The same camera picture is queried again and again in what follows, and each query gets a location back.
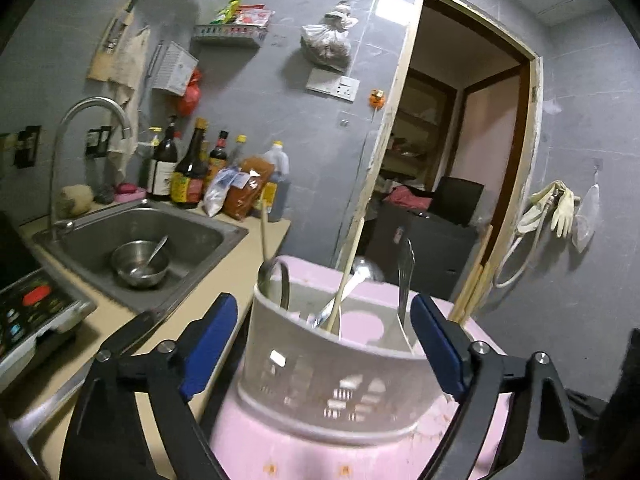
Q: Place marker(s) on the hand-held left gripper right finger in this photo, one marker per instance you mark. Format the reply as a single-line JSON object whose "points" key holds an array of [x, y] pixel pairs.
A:
{"points": [[440, 345]]}

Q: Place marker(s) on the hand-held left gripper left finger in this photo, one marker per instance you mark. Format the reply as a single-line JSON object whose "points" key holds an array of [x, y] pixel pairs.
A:
{"points": [[210, 345]]}

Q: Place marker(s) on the metal fork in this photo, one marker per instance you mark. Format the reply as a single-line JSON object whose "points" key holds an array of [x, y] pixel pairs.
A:
{"points": [[405, 280]]}

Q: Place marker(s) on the white plastic utensil holder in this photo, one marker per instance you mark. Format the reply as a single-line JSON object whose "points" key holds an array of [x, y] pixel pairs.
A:
{"points": [[325, 375]]}

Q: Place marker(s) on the dark grey cabinet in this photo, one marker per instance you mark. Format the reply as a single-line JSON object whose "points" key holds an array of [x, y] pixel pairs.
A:
{"points": [[430, 250]]}

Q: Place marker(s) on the stainless steel sink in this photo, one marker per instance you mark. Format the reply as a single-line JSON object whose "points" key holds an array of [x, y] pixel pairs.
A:
{"points": [[200, 240]]}

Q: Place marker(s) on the metal spoon in bowl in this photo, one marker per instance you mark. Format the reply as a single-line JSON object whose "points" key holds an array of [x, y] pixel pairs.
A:
{"points": [[159, 247]]}

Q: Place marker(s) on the metal bowl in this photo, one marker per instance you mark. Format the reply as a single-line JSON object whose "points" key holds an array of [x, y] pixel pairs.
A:
{"points": [[125, 270]]}

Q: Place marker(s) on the white blue packet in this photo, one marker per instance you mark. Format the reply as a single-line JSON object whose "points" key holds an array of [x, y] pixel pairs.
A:
{"points": [[220, 195]]}

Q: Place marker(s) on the red cloth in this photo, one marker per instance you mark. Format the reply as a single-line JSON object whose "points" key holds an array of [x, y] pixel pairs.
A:
{"points": [[407, 197]]}

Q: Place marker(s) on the orange powder bag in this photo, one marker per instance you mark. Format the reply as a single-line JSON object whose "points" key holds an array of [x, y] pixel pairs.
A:
{"points": [[247, 192]]}

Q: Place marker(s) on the cream rubber glove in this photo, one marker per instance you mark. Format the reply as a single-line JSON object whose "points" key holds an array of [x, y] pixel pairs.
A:
{"points": [[564, 212], [535, 205]]}

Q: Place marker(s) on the pink soap dish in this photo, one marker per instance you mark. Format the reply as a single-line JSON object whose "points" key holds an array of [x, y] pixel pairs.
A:
{"points": [[130, 192]]}

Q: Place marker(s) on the induction cooker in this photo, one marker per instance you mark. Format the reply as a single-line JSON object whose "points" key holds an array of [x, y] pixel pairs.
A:
{"points": [[40, 310]]}

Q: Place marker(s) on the dark oil jug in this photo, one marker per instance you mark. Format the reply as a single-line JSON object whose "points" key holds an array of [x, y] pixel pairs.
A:
{"points": [[280, 185]]}

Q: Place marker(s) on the dark bottle white label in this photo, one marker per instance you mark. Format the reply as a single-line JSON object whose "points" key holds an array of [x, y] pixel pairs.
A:
{"points": [[162, 175]]}

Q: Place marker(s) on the steel wool scrubber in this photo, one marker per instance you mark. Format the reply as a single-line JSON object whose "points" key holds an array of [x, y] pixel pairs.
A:
{"points": [[105, 195]]}

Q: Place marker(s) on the small dark sauce bottle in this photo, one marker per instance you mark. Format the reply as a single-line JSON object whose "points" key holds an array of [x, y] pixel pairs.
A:
{"points": [[217, 160]]}

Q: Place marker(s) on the clear bottle yellow cap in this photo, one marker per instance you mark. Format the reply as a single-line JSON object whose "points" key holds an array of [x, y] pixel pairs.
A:
{"points": [[240, 152]]}

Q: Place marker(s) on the beige loofah sponge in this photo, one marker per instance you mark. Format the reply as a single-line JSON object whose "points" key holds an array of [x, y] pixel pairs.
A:
{"points": [[75, 199]]}

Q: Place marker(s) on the yellow pump bottle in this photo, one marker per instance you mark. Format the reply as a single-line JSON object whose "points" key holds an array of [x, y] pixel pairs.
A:
{"points": [[154, 137]]}

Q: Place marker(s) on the wooden storage shelf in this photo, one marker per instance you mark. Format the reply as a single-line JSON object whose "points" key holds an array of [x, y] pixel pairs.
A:
{"points": [[425, 125]]}

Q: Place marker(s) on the metal faucet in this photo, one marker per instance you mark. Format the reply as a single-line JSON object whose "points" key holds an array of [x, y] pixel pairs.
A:
{"points": [[55, 170]]}

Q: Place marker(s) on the red plastic bag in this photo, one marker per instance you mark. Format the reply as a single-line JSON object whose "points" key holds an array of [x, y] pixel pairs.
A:
{"points": [[190, 95]]}

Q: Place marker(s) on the white perforated box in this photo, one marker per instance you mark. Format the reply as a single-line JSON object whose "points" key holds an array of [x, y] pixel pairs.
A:
{"points": [[175, 67]]}

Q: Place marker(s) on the metal skimmer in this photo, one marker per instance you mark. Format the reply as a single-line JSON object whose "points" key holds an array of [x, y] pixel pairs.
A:
{"points": [[152, 65]]}

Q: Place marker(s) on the stained hanging towel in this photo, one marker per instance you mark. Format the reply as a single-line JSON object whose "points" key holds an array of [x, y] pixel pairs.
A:
{"points": [[130, 60]]}

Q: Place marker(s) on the wooden cutting board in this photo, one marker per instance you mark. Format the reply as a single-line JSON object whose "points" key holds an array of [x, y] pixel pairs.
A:
{"points": [[100, 67]]}

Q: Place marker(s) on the hanging clear plastic bag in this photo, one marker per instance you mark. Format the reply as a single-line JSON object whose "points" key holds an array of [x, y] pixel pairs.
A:
{"points": [[327, 45]]}

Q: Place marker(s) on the red snack packet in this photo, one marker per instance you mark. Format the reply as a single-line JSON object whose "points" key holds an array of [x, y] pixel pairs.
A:
{"points": [[255, 16]]}

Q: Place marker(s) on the green yellow snack packet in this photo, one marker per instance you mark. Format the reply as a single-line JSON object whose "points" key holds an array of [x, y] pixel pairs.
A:
{"points": [[229, 10]]}

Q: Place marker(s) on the orange wall hook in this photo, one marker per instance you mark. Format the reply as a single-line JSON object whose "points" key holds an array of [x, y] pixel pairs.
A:
{"points": [[376, 99]]}

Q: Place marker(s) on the wooden door frame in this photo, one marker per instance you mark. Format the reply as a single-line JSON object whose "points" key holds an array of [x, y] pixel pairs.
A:
{"points": [[400, 85]]}

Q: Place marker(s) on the white wall socket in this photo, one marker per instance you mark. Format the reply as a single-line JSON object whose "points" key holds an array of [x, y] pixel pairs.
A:
{"points": [[348, 89]]}

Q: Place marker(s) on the grey wall shelf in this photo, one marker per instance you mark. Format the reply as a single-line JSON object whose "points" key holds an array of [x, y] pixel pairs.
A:
{"points": [[230, 36]]}

